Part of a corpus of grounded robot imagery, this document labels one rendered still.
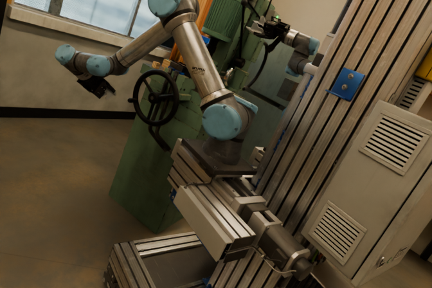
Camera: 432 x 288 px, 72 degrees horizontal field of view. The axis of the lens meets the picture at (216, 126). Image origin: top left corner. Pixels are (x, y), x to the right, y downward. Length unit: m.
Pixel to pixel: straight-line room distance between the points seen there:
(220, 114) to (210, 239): 0.36
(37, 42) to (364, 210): 2.44
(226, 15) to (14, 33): 1.58
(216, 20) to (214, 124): 0.90
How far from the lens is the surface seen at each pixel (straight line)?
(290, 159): 1.08
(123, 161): 1.98
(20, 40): 2.67
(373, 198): 0.91
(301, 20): 4.17
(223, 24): 1.70
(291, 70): 1.45
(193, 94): 1.62
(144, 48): 1.21
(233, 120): 0.89
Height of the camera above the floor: 1.21
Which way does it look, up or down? 16 degrees down
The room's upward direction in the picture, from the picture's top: 24 degrees clockwise
